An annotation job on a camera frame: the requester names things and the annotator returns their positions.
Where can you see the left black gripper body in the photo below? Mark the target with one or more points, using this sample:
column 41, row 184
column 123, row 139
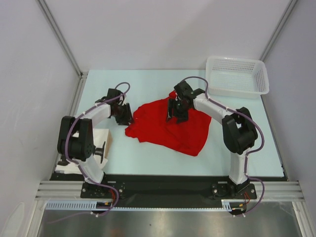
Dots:
column 120, row 112

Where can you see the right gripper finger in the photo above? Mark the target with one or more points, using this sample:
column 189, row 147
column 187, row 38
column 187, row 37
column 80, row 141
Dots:
column 181, row 117
column 170, row 107

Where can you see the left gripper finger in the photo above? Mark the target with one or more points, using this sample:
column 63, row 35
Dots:
column 126, row 120
column 127, row 114

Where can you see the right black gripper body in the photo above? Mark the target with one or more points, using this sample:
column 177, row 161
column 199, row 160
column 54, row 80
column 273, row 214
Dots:
column 179, row 107

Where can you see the red t shirt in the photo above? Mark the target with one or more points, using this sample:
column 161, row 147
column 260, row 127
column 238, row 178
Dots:
column 150, row 125

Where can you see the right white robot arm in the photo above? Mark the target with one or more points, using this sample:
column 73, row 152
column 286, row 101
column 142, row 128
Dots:
column 239, row 131

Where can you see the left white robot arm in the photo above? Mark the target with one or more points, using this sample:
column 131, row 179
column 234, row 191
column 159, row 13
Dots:
column 76, row 141

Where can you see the white perforated plastic basket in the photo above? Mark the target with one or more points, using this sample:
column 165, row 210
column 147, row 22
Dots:
column 236, row 77

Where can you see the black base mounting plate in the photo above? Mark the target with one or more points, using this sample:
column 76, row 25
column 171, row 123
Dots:
column 143, row 201

